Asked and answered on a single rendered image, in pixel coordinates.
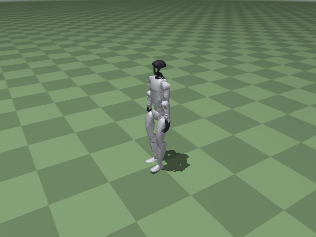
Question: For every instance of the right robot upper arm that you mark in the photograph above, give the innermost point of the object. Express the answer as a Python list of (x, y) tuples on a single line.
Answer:
[(149, 92)]

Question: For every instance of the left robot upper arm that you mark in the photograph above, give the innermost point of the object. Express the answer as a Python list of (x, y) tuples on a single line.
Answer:
[(166, 88)]

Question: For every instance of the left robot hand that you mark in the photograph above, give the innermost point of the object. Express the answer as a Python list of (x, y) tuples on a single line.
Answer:
[(167, 125)]

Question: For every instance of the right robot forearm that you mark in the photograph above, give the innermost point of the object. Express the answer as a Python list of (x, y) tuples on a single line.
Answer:
[(149, 102)]

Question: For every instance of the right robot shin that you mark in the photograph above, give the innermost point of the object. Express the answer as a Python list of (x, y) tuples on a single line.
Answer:
[(154, 148)]

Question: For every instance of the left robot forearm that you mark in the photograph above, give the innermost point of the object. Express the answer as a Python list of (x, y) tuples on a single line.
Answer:
[(167, 112)]

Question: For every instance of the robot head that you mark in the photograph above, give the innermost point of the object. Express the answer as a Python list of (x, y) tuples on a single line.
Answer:
[(158, 64)]

